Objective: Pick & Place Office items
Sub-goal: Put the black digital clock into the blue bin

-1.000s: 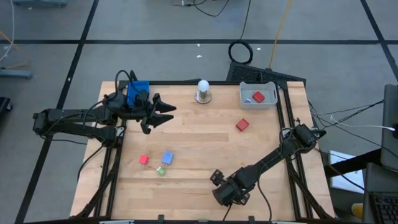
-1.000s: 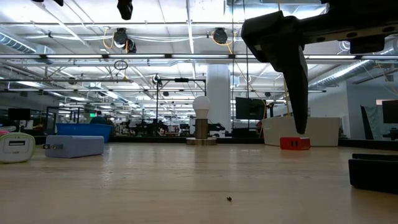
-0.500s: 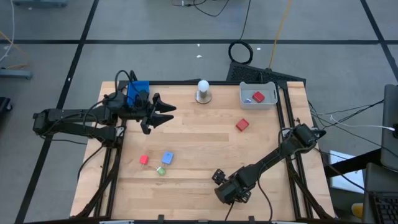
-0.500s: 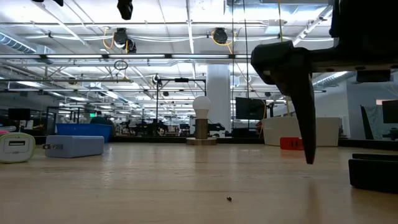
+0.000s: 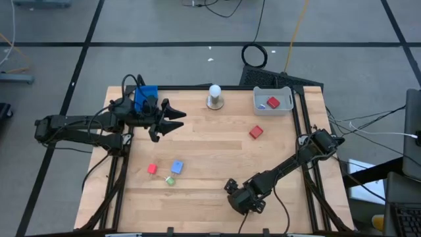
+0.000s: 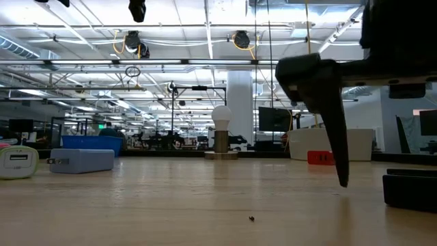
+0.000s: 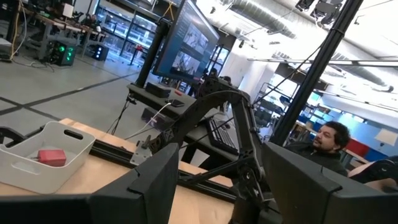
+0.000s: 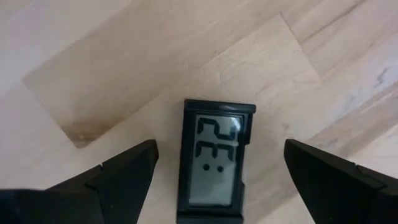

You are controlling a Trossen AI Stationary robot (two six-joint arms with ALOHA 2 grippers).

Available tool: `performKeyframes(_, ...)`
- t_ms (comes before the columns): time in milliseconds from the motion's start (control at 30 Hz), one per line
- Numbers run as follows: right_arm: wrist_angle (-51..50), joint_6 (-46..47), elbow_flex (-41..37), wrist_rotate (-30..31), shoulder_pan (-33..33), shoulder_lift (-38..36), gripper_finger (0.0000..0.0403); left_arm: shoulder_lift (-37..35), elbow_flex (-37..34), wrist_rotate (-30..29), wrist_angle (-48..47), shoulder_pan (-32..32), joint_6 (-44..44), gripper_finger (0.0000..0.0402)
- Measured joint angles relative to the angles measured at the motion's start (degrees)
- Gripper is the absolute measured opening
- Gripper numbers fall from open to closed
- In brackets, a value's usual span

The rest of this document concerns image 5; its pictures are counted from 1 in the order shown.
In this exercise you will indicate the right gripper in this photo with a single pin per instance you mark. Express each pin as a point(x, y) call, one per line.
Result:
point(241, 199)

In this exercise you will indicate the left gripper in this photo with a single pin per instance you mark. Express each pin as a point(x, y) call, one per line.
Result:
point(154, 120)

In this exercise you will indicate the light blue wall charger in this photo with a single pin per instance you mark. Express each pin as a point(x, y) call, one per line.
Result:
point(177, 167)

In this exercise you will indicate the small red wall charger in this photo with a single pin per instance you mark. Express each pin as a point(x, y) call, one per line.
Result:
point(152, 168)

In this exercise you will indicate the green white wall charger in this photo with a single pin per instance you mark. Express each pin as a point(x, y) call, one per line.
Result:
point(170, 181)

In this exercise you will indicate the red cube wall charger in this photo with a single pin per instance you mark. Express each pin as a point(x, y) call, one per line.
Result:
point(256, 132)
point(273, 102)

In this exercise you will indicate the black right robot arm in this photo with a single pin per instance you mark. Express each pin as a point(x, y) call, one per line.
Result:
point(289, 164)

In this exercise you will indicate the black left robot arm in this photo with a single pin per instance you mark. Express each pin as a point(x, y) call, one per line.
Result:
point(72, 120)

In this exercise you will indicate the blue plastic bin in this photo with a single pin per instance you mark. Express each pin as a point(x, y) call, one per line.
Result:
point(149, 90)

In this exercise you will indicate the white bulb lamp brass stand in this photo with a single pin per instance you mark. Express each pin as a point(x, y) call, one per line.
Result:
point(215, 90)

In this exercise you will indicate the light grey plastic bin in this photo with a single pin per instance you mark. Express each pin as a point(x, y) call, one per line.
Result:
point(263, 95)

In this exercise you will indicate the black perforated panel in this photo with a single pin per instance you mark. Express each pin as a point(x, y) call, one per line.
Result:
point(263, 77)

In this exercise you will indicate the white paper sheet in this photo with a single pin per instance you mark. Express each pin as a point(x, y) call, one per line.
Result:
point(361, 194)

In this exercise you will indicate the black diagonal beam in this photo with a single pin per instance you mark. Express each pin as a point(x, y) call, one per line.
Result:
point(371, 172)

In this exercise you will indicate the yellow object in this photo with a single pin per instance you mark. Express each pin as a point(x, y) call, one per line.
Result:
point(378, 222)

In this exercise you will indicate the grey metal foot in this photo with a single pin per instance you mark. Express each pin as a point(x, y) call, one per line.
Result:
point(16, 78)
point(42, 2)

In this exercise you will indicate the black laptop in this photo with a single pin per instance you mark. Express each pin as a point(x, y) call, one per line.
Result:
point(404, 191)

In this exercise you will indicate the black floor object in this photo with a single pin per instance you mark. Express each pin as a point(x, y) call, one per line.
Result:
point(4, 110)

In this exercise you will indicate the dark grey monitor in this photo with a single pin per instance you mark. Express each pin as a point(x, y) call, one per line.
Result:
point(412, 131)

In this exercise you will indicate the black aluminium table frame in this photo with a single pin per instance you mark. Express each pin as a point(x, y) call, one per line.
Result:
point(298, 89)

